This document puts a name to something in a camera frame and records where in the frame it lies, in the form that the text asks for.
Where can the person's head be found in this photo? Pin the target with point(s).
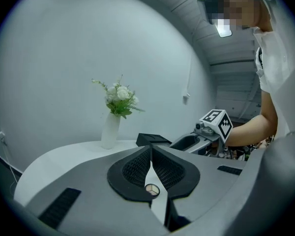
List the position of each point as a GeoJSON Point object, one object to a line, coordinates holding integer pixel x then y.
{"type": "Point", "coordinates": [241, 6]}

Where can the black box lid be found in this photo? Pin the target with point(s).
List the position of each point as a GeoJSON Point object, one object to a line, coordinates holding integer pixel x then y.
{"type": "Point", "coordinates": [150, 138]}

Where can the person's white shirt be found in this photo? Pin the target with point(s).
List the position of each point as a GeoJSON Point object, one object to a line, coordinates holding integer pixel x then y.
{"type": "Point", "coordinates": [277, 58]}

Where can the black head-worn camera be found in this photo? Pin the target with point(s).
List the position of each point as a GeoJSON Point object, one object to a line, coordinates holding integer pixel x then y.
{"type": "Point", "coordinates": [209, 1]}

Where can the white wall conduit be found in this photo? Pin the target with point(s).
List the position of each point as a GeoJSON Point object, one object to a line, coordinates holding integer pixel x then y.
{"type": "Point", "coordinates": [188, 75]}

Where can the white vase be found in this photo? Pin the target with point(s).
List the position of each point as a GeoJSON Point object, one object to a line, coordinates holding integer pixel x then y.
{"type": "Point", "coordinates": [110, 131]}

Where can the person's right forearm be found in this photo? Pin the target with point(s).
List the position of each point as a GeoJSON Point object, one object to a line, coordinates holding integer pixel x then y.
{"type": "Point", "coordinates": [250, 129]}

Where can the long ceiling light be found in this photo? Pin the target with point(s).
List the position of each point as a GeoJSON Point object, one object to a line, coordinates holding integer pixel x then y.
{"type": "Point", "coordinates": [224, 28]}

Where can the white wall socket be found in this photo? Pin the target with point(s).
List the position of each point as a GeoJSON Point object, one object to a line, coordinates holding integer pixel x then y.
{"type": "Point", "coordinates": [0, 135]}

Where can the white flower bouquet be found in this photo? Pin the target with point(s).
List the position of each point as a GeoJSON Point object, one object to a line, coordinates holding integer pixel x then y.
{"type": "Point", "coordinates": [120, 96]}

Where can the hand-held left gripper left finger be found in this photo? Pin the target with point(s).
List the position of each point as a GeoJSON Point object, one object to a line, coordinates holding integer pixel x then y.
{"type": "Point", "coordinates": [118, 178]}

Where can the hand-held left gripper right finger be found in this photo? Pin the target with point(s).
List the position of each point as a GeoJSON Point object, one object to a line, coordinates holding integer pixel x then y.
{"type": "Point", "coordinates": [186, 178]}

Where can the yellow small item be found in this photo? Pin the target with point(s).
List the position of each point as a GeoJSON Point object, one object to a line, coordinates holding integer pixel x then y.
{"type": "Point", "coordinates": [152, 190]}

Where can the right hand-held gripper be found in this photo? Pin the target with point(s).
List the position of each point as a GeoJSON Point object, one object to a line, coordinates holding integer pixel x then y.
{"type": "Point", "coordinates": [214, 122]}

